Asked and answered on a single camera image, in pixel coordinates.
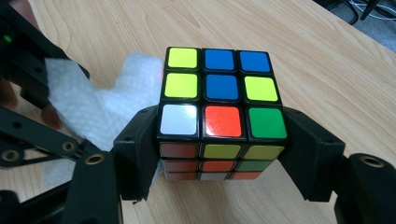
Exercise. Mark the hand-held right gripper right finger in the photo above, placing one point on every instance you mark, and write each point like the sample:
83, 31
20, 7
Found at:
314, 161

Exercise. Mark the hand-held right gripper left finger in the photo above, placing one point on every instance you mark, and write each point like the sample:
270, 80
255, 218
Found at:
137, 155

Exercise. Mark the white wet wipe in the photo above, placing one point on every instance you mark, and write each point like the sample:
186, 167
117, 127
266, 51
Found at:
93, 109

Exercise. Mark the colourful puzzle cube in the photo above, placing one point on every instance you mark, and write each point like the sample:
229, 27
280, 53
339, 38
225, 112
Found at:
221, 93

